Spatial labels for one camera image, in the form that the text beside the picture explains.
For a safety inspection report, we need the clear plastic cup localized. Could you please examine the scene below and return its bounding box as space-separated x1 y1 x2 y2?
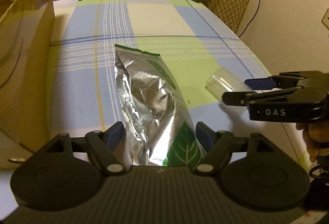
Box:
205 67 251 102

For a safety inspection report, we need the silver foil pouch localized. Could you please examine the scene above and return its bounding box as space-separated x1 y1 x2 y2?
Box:
114 44 205 170

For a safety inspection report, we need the wall switch plate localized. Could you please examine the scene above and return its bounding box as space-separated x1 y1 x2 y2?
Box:
321 8 329 29

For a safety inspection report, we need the person's right hand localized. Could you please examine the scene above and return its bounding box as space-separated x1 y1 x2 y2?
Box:
295 121 329 162

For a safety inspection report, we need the open cardboard box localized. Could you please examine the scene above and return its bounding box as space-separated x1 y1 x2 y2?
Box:
0 0 56 171

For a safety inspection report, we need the black power cable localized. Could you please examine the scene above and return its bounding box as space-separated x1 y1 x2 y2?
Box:
237 0 278 38

